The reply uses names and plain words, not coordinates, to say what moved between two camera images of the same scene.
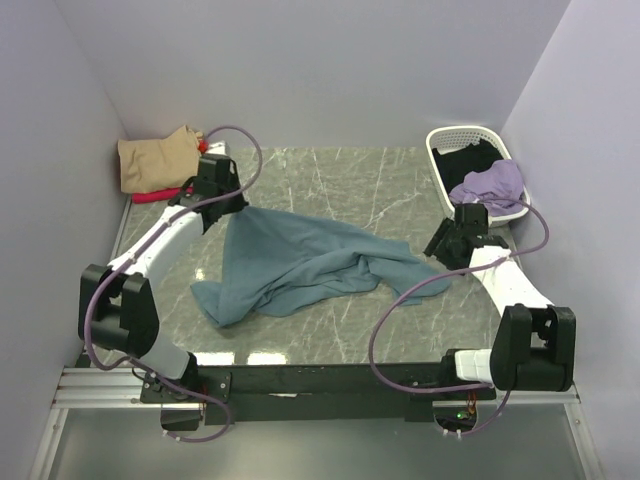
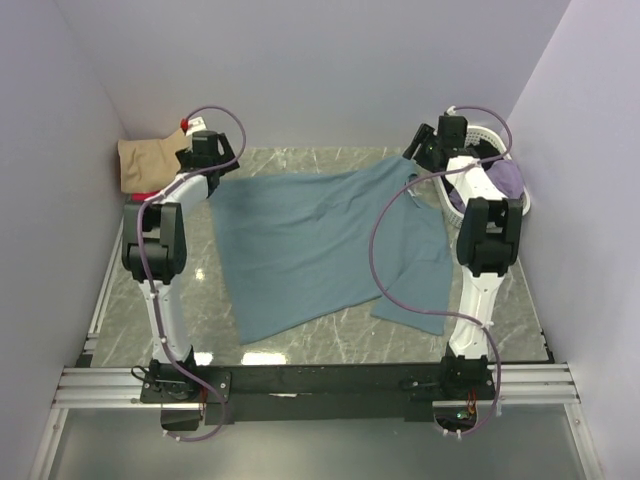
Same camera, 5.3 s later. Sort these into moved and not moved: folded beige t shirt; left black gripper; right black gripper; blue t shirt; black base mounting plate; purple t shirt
Moved: right black gripper; blue t shirt; left black gripper
Not moved: purple t shirt; black base mounting plate; folded beige t shirt
